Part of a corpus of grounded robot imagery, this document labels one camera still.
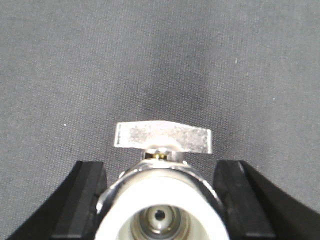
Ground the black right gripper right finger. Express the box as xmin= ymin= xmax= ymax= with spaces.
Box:
xmin=213 ymin=160 xmax=320 ymax=240

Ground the metal valve with white cap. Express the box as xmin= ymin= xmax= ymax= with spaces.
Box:
xmin=93 ymin=120 xmax=230 ymax=240

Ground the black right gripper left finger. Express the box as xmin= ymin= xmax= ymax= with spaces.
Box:
xmin=9 ymin=161 xmax=107 ymax=240

